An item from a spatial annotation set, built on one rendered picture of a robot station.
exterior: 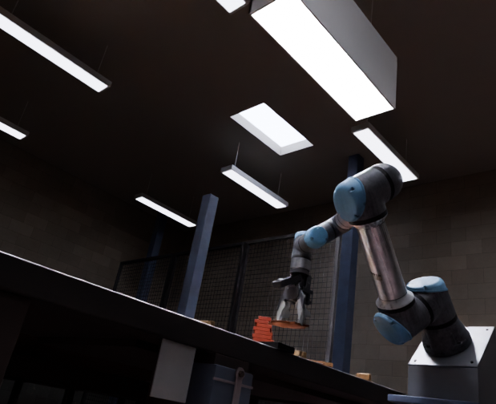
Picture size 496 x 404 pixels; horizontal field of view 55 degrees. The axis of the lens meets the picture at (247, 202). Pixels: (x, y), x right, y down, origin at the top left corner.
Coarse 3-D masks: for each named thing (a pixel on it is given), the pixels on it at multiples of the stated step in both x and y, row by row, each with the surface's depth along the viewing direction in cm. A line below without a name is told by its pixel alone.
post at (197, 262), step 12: (204, 204) 399; (216, 204) 403; (204, 216) 392; (204, 228) 388; (204, 240) 386; (192, 252) 382; (204, 252) 383; (192, 264) 376; (204, 264) 381; (192, 276) 370; (192, 288) 368; (180, 300) 368; (192, 300) 366; (180, 312) 362; (192, 312) 364
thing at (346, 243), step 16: (352, 160) 679; (352, 240) 621; (352, 256) 614; (352, 272) 607; (352, 288) 601; (352, 304) 594; (336, 320) 587; (352, 320) 588; (336, 336) 578; (336, 352) 569; (336, 368) 560
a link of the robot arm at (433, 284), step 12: (408, 288) 152; (420, 288) 149; (432, 288) 148; (444, 288) 149; (420, 300) 147; (432, 300) 147; (444, 300) 149; (432, 312) 146; (444, 312) 149; (432, 324) 150
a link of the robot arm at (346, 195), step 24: (336, 192) 139; (360, 192) 133; (384, 192) 136; (360, 216) 135; (384, 216) 137; (384, 240) 139; (384, 264) 140; (384, 288) 142; (384, 312) 144; (408, 312) 142; (384, 336) 149; (408, 336) 142
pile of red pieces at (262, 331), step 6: (264, 318) 259; (270, 318) 259; (258, 324) 257; (264, 324) 257; (258, 330) 256; (264, 330) 255; (270, 330) 262; (252, 336) 254; (258, 336) 254; (264, 336) 254; (270, 336) 254
